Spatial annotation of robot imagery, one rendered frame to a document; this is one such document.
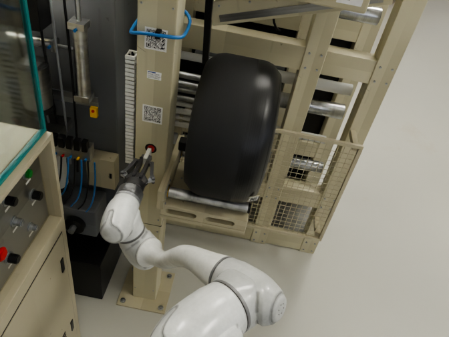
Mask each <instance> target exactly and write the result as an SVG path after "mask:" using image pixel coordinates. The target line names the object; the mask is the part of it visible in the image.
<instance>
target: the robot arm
mask: <svg viewBox="0 0 449 337"><path fill-rule="evenodd" d="M151 154H152V149H151V148H148V149H147V151H146V153H145V154H143V155H142V156H141V157H140V159H137V158H135V159H134V160H133V161H132V162H131V163H130V164H129V165H128V166H127V167H126V168H125V169H124V170H122V171H121V172H120V176H121V178H125V179H124V183H123V184H121V185H120V186H119V188H118V190H117V192H116V194H115V195H114V198H113V199H112V200H111V201H110V202H109V203H108V205H107V207H106V209H105V211H104V214H103V215H102V220H101V222H100V235H101V236H102V238H103V239H104V240H106V241H107V242H109V243H119V246H120V248H121V250H122V252H123V254H124V255H125V256H126V258H127V259H128V261H129V262H130V263H131V264H132V265H133V266H134V267H136V268H138V269H141V270H148V269H151V268H153V267H154V266H155V267H159V268H161V269H171V268H176V267H185V268H186V269H188V270H189V271H191V272H192V273H193V274H194V275H195V276H196V277H197V278H198V279H199V280H200V281H201V282H202V283H203V284H204V285H205V286H203V287H201V288H199V289H197V290H196V291H195V292H193V293H191V294H190V295H189V296H187V297H185V298H184V299H183V300H181V301H180V302H178V303H177V304H176V305H175V306H173V307H172V308H171V309H170V310H169V311H167V313H165V315H164V316H163V317H162V318H161V319H160V321H159V322H158V323H157V325H156V326H155V328H154V329H153V331H152V333H151V335H150V337H243V334H244V333H245V332H247V331H248V330H250V329H251V328H253V327H255V326H256V325H257V324H259V325H261V326H269V325H273V324H274V323H276V322H278V321H279V320H280V319H281V318H282V316H283V314H284V312H285V308H286V305H287V300H286V297H285V295H284V294H283V291H282V289H281V288H280V287H279V286H278V285H277V284H276V283H275V282H274V281H273V280H272V279H271V278H270V277H269V276H268V275H267V274H265V273H264V272H262V271H261V270H259V269H257V268H256V267H254V266H252V265H250V264H248V263H247V262H244V261H241V260H238V259H235V258H233V257H231V256H227V255H223V254H219V253H215V252H213V251H209V250H206V249H203V248H200V247H196V246H193V245H179V246H177V247H174V248H172V249H169V250H168V251H163V250H162V244H161V242H160V241H159V240H158V239H157V238H156V237H155V236H154V235H153V234H152V232H151V231H150V230H147V228H146V227H145V226H144V224H143V222H142V218H141V215H140V210H139V206H140V203H141V201H142V198H143V196H144V194H143V191H144V188H145V186H146V185H147V184H148V183H152V184H154V183H155V177H154V162H151V160H152V156H151ZM142 164H144V167H143V169H142V170H141V172H140V169H141V167H142ZM135 167H136V168H135ZM148 167H150V177H149V178H148V179H147V178H146V172H147V170H148ZM133 169H134V171H133V172H132V173H130V172H131V171H132V170H133ZM139 172H140V173H139ZM129 173H130V174H129Z"/></svg>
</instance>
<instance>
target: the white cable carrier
mask: <svg viewBox="0 0 449 337"><path fill-rule="evenodd" d="M136 62H137V51H134V50H130V49H129V51H128V53H127V54H126V55H125V63H126V64H125V67H126V68H125V79H126V80H125V95H126V96H125V113H126V114H125V127H126V128H125V140H126V141H125V143H126V145H125V154H126V157H125V159H126V160H125V162H126V163H131V162H132V161H133V160H134V159H135V142H136Z"/></svg>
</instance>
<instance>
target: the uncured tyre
mask: <svg viewBox="0 0 449 337"><path fill-rule="evenodd" d="M281 83H282V76H281V74H280V72H279V71H278V69H277V68H276V67H275V65H274V64H272V63H270V62H268V61H265V60H259V59H255V58H249V57H245V56H241V55H235V54H231V53H218V54H216V55H215V56H213V57H212V58H210V59H209V60H207V62H206V63H205V66H204V69H203V71H202V75H201V77H200V81H199V83H198V87H197V90H196V95H195V98H194V103H193V107H192V112H191V116H190V122H189V127H188V134H187V139H186V148H185V155H184V182H185V183H186V185H187V186H188V188H189V189H190V190H191V191H192V192H193V193H195V194H197V195H200V196H204V197H210V198H214V199H220V200H224V201H230V202H234V203H246V202H247V201H248V199H249V197H252V196H257V194H258V192H259V189H260V187H261V184H262V182H263V179H264V176H265V173H266V169H267V165H268V163H269V158H270V155H271V149H272V146H273V141H274V137H275V131H276V127H277V120H278V115H279V107H280V102H281Z"/></svg>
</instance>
